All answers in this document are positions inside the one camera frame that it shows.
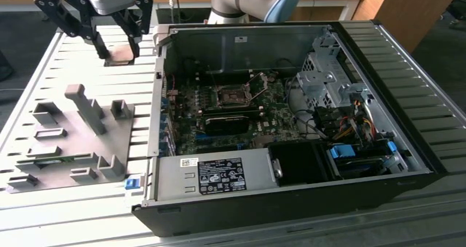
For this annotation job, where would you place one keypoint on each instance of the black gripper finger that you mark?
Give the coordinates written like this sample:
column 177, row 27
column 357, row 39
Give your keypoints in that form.
column 66, row 20
column 145, row 9

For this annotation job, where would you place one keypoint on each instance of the silver square CPU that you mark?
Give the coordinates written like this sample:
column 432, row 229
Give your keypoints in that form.
column 121, row 54

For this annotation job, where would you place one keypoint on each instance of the thin metal locking lever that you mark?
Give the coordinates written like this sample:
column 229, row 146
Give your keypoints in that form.
column 213, row 78

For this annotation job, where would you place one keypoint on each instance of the CPU socket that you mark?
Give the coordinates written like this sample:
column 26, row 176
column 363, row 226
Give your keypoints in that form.
column 233, row 97

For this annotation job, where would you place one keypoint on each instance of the dark floor object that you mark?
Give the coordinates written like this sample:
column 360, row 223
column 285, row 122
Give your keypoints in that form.
column 6, row 67

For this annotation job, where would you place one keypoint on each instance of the black RAM slot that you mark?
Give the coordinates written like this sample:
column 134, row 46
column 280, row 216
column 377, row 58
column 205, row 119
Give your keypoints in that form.
column 229, row 112

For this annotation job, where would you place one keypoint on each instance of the grey plastic parts rack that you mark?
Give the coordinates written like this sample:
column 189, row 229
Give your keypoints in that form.
column 81, row 149

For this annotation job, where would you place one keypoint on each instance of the black graphics card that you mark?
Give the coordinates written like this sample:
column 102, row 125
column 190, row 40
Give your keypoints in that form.
column 226, row 124

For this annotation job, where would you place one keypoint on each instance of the green RAM stick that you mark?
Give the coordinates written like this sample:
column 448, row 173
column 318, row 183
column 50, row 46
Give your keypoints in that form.
column 67, row 159

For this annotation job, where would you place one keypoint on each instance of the green motherboard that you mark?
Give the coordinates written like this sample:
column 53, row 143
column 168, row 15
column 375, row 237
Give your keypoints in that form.
column 277, row 121

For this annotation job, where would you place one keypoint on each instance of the silver metal drive cage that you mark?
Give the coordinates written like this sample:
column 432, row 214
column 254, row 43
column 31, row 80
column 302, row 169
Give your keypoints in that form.
column 317, row 86

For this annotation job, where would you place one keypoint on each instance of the grey power supply with label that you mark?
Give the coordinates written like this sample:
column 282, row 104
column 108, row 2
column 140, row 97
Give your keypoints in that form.
column 176, row 176

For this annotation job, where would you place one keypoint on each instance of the blue case latch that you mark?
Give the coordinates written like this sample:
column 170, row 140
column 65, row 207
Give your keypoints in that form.
column 132, row 184

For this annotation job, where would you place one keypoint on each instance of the wooden cabinet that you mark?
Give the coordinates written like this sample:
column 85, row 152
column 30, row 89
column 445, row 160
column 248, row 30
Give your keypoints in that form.
column 408, row 12

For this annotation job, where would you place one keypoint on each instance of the blue disk carrier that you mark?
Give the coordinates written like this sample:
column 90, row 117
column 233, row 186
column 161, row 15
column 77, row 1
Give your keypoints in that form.
column 343, row 151

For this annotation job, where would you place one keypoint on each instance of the black open PC case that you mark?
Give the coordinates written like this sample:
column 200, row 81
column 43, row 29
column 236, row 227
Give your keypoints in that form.
column 256, row 208

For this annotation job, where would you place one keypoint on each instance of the blue drive clip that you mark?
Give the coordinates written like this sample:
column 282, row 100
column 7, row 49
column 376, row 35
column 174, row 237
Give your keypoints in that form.
column 392, row 147

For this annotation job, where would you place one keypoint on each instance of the dark chair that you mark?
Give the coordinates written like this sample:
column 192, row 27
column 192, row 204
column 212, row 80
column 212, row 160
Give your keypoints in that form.
column 457, row 9

